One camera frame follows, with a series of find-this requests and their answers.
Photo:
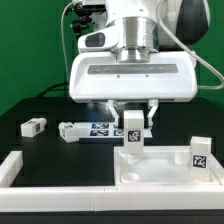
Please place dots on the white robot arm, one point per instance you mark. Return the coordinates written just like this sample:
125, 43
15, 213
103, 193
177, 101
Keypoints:
133, 59

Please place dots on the white marker tag sheet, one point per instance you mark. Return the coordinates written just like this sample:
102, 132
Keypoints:
98, 130

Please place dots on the white U-shaped obstacle fence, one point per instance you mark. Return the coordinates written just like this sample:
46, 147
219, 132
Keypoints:
101, 198

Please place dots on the white square tabletop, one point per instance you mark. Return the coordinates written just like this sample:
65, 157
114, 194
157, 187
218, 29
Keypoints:
161, 165

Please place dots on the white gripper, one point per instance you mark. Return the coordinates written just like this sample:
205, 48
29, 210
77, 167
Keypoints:
97, 75

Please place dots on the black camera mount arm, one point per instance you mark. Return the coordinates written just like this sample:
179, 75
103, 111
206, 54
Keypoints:
84, 19

